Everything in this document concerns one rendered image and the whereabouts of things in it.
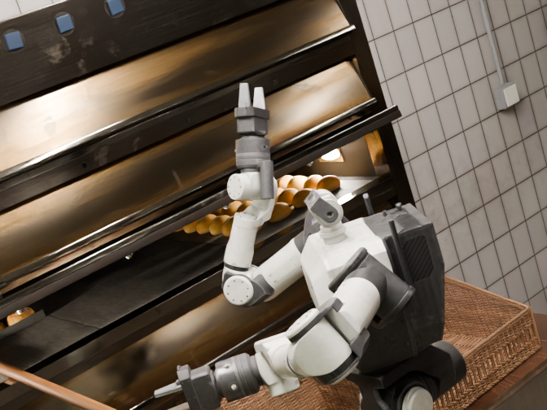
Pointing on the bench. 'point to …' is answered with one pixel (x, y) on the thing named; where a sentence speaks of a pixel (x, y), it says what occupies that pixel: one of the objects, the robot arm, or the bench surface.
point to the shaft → (52, 388)
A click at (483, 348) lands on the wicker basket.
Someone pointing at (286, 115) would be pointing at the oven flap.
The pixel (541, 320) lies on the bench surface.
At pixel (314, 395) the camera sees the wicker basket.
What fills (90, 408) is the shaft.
